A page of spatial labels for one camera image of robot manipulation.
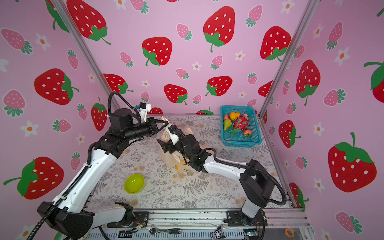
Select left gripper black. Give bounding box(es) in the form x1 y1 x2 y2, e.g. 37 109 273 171
124 119 168 144

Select translucent beige plastic bag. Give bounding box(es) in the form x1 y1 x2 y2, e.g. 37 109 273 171
157 124 211 173

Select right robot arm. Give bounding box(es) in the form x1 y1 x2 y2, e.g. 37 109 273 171
157 133 287 226

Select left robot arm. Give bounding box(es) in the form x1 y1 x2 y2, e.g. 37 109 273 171
28 108 169 240

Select green fake pear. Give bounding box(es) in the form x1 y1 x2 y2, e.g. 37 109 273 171
223 119 232 131

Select orange yellow fake mango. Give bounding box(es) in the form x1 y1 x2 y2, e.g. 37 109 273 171
229 112 242 121

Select pink fake dragon fruit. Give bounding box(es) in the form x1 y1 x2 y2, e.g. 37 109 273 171
229 117 249 138

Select lime green bowl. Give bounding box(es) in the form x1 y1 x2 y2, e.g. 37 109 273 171
124 174 146 195

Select teal plastic basket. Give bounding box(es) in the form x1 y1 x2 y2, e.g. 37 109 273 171
221 106 262 148

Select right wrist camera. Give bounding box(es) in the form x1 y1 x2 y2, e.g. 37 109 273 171
166 125 180 145

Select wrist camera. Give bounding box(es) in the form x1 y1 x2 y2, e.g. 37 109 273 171
136 103 152 123
166 125 180 145

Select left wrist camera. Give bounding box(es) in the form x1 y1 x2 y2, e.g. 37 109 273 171
136 103 152 123

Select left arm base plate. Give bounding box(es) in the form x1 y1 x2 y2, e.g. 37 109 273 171
107 211 150 229

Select ratchet screwdriver green handle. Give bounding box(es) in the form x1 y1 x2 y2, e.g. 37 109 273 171
149 227 182 235

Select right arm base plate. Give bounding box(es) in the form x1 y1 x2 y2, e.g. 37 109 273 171
223 210 268 227

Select aluminium frame rail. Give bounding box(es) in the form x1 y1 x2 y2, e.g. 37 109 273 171
82 209 316 240

